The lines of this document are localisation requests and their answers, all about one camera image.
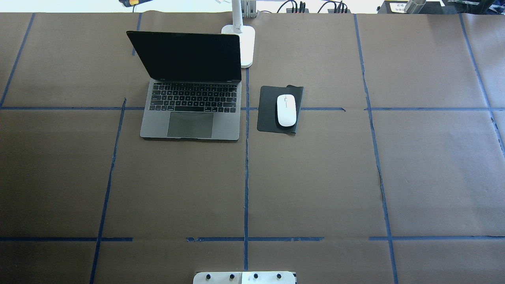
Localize silver metal cylinder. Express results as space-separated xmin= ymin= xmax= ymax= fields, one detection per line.
xmin=404 ymin=0 xmax=427 ymax=14

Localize white desk lamp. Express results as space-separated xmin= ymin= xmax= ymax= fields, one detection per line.
xmin=221 ymin=0 xmax=256 ymax=69

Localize white computer mouse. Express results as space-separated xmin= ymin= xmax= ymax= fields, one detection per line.
xmin=276 ymin=94 xmax=297 ymax=127

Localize dark grey laptop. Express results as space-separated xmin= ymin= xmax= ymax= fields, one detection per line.
xmin=126 ymin=31 xmax=242 ymax=141

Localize dark grey mouse pad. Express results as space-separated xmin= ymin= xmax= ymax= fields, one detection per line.
xmin=257 ymin=85 xmax=304 ymax=135

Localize white pedestal column mount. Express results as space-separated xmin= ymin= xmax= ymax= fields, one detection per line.
xmin=193 ymin=270 xmax=297 ymax=284

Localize aluminium frame post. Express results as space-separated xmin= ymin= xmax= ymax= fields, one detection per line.
xmin=240 ymin=0 xmax=258 ymax=18

